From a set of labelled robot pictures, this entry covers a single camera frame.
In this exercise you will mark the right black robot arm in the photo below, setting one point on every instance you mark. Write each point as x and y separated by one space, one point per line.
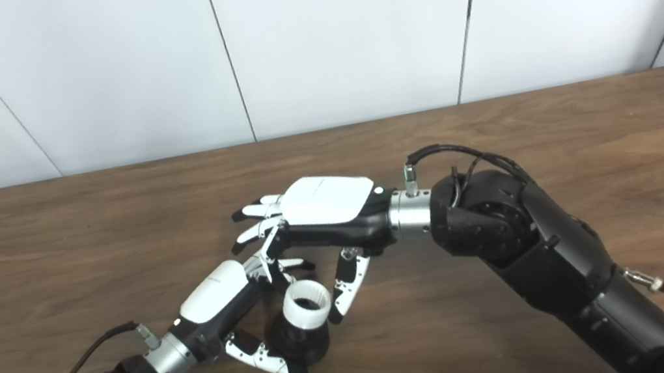
530 236

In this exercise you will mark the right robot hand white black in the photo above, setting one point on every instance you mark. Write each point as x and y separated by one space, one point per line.
327 200

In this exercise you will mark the round black plastic part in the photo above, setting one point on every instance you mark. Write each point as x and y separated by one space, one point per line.
310 348

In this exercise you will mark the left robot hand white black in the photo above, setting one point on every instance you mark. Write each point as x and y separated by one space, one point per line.
213 293

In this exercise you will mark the silver metal connector plug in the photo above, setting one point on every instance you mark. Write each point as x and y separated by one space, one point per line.
646 281

